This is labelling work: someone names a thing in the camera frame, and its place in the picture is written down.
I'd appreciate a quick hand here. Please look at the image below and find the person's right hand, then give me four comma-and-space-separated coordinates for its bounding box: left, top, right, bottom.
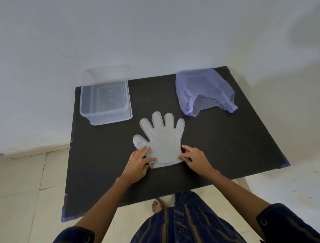
178, 145, 216, 176

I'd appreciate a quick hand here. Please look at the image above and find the person's bare foot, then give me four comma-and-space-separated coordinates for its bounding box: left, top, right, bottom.
152, 199, 166, 214

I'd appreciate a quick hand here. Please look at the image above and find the person's left hand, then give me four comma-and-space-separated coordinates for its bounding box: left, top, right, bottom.
120, 146, 158, 185

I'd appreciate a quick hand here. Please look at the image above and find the purple translucent plastic bag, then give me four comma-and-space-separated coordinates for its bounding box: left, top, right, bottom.
175, 69, 238, 117

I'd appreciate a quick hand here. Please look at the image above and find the dark striped button garment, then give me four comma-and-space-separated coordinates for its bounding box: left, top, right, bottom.
52, 191, 320, 243

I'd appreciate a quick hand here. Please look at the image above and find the clear plastic disposable glove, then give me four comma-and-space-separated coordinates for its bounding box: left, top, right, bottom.
132, 111, 186, 169

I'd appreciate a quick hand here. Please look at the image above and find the person's right forearm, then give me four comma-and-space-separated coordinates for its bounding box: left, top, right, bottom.
208, 170, 271, 241

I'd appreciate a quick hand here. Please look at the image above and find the clear plastic storage container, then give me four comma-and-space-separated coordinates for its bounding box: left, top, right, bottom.
79, 65, 133, 126

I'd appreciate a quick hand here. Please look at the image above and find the person's left forearm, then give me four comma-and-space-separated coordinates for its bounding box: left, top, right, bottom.
74, 177, 131, 230

